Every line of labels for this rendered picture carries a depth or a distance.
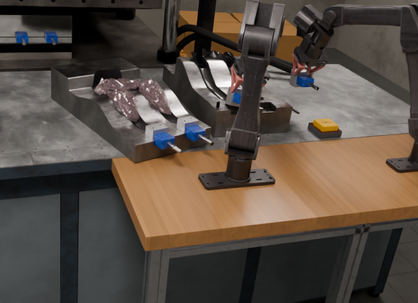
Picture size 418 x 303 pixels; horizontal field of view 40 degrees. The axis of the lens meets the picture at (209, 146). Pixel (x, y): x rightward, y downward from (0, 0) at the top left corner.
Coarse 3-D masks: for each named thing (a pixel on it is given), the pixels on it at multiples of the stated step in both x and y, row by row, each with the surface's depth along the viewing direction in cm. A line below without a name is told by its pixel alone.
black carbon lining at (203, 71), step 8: (192, 56) 196; (208, 56) 201; (216, 56) 201; (224, 56) 200; (232, 56) 202; (208, 64) 195; (232, 64) 202; (200, 72) 192; (208, 72) 193; (208, 80) 191; (208, 88) 187; (216, 88) 189; (224, 96) 183
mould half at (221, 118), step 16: (176, 64) 198; (192, 64) 193; (224, 64) 198; (176, 80) 200; (192, 80) 189; (224, 80) 193; (192, 96) 187; (208, 96) 180; (272, 96) 185; (192, 112) 188; (208, 112) 175; (224, 112) 170; (272, 112) 177; (288, 112) 180; (224, 128) 173; (272, 128) 180; (288, 128) 182
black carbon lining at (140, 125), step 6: (96, 72) 180; (102, 72) 183; (108, 72) 184; (114, 72) 185; (120, 72) 185; (96, 78) 181; (108, 78) 185; (114, 78) 186; (96, 84) 182; (162, 114) 170; (168, 114) 171; (138, 120) 165; (168, 120) 167; (174, 120) 169; (138, 126) 162; (144, 126) 163
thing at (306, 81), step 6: (300, 72) 190; (306, 72) 191; (294, 78) 191; (300, 78) 189; (306, 78) 188; (312, 78) 189; (294, 84) 192; (300, 84) 189; (306, 84) 188; (312, 84) 186
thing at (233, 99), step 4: (240, 88) 173; (228, 92) 173; (236, 92) 171; (240, 92) 171; (228, 96) 173; (232, 96) 171; (236, 96) 169; (240, 96) 167; (228, 100) 173; (232, 100) 171; (236, 100) 169; (228, 104) 172; (232, 104) 171; (236, 104) 172
